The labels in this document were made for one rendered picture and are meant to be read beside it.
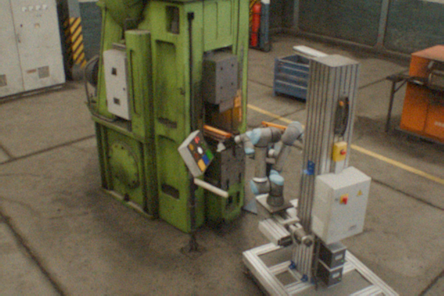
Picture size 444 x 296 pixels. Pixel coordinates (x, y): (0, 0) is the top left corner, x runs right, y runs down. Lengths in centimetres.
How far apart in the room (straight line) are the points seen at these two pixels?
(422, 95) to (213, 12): 385
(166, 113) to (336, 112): 182
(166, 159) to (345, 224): 198
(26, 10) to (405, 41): 822
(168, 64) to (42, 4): 502
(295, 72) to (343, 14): 464
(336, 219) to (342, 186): 26
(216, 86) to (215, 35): 47
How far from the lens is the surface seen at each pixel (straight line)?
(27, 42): 895
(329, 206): 333
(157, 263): 446
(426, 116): 718
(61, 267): 460
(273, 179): 364
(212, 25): 421
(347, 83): 322
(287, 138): 388
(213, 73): 414
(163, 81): 435
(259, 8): 1169
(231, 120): 471
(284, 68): 829
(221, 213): 475
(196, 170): 387
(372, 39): 1212
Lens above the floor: 286
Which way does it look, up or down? 24 degrees down
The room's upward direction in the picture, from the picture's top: 1 degrees clockwise
